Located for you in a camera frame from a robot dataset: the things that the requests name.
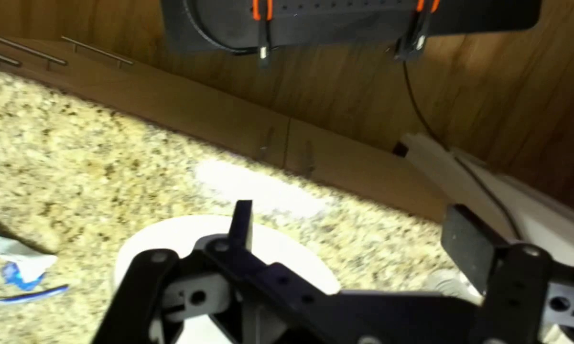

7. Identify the white and blue toothpaste tube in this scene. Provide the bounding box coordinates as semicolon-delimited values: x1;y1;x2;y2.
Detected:
0;217;58;292

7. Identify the cabinet door handle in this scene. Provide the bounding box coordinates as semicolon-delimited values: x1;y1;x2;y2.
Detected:
260;126;275;161

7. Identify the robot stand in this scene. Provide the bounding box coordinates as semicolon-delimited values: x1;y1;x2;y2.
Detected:
160;0;542;54

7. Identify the long metal drawer handle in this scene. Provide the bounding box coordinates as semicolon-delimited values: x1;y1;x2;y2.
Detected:
0;31;68;67
61;36;134;68
0;48;22;67

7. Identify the blue and white toothbrush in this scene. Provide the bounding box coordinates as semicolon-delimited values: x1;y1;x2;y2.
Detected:
0;284;70;313

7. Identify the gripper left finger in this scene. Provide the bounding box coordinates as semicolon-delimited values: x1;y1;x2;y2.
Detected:
93;200;346;344

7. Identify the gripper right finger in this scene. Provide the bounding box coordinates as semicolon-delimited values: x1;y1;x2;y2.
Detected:
441;204;574;344

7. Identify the orange clamp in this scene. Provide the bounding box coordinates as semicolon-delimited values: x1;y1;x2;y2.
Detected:
251;0;274;62
395;0;441;63

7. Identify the white ledge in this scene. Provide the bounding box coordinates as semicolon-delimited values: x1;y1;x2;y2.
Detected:
400;132;574;268

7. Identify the black cable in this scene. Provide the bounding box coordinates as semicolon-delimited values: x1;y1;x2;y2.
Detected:
402;61;522;240

